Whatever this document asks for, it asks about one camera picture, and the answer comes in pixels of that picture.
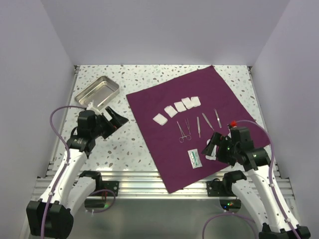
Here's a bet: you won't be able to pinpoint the silver straight tweezers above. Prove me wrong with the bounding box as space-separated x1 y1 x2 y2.
202 113 214 130

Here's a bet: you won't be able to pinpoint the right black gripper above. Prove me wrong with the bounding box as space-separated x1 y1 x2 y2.
202 131 239 166

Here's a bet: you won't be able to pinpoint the white blue sterile pouch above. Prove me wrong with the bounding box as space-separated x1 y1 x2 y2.
205 146 217 161

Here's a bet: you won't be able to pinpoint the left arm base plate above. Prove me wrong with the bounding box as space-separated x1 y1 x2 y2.
89 181 119 198

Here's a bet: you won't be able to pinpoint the purple cloth mat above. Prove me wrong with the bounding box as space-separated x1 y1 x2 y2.
127 66 269 193

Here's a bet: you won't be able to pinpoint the green white sealed packet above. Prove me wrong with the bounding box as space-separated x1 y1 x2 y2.
187 149 202 169

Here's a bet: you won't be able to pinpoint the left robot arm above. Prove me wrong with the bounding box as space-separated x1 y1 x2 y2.
26 107 129 239

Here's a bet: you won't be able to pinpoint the silver scissors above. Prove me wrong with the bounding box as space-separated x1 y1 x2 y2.
185 118 191 140

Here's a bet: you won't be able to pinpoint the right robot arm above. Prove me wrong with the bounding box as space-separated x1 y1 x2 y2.
202 126 311 239

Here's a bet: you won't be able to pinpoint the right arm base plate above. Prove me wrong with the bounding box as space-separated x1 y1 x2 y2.
206 178 235 197

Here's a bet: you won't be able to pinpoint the aluminium rail frame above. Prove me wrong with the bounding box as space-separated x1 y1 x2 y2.
31 65 297 200

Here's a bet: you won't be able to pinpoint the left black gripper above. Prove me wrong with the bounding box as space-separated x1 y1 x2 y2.
90 106 128 138

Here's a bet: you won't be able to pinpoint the stainless steel tray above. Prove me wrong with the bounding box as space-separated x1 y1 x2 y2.
74 76 120 110

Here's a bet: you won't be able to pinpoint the silver hemostat forceps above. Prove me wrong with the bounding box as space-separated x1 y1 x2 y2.
176 121 187 143

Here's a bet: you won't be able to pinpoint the white gauze pad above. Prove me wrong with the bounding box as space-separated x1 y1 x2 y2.
190 96 201 107
153 114 167 125
174 101 187 112
181 97 193 110
164 106 178 118

